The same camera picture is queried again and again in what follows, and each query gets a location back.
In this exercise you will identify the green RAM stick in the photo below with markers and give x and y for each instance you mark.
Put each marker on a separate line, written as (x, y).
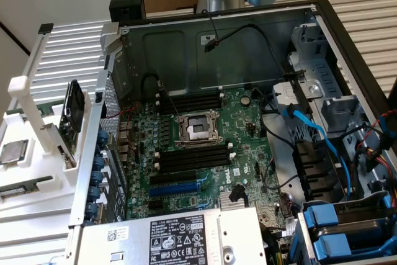
(46, 110)
(21, 188)

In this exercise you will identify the short black expansion slot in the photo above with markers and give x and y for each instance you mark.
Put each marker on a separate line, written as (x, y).
(155, 205)

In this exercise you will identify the white rack post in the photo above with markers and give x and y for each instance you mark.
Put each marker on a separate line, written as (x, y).
(28, 113)

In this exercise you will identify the open black PC case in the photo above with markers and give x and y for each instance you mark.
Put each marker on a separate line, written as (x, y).
(192, 60)

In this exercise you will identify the metal CPU socket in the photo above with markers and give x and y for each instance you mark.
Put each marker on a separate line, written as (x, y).
(196, 128)

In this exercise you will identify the blue expansion slot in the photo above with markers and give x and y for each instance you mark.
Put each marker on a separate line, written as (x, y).
(173, 189)

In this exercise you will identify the white parts rack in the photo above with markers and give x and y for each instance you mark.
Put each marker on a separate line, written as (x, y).
(37, 153)

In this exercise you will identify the silver CPU chip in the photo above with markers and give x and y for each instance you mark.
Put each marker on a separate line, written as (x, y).
(13, 152)

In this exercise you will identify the green Dell motherboard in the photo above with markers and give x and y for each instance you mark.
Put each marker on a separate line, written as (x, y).
(201, 153)

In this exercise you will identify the black box device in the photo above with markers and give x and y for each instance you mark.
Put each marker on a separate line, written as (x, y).
(127, 7)

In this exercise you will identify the silver heatsink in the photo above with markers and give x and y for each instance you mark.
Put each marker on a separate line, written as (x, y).
(237, 204)

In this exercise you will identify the grey drive cage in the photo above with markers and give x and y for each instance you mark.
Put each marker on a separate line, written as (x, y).
(322, 85)

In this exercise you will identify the graphics card with black fan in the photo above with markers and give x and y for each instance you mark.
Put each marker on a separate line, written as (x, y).
(72, 116)

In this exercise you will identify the blue disk bay carrier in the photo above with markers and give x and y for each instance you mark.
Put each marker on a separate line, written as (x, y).
(341, 234)

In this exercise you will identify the grey power supply unit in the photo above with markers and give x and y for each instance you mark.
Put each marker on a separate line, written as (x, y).
(167, 237)

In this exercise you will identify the black RAM slot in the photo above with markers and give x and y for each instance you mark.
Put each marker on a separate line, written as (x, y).
(190, 105)
(192, 151)
(193, 161)
(189, 97)
(194, 166)
(190, 101)
(191, 109)
(193, 156)

